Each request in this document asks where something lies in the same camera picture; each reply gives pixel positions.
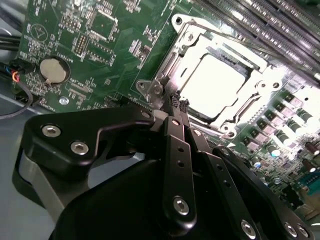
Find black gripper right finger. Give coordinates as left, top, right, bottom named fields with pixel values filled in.
left=179, top=99, right=316, bottom=240

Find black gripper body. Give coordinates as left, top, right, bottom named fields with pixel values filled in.
left=47, top=159, right=241, bottom=240

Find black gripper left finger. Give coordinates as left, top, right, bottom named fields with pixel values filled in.
left=11, top=96, right=198, bottom=233

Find metal locking lever wire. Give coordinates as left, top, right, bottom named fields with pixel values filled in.
left=182, top=19, right=276, bottom=73
left=159, top=74, right=226, bottom=136

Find silver CPU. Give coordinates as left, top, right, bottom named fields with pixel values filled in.
left=179, top=53, right=248, bottom=119

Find metal socket cover frame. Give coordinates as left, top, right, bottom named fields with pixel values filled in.
left=152, top=22, right=276, bottom=131

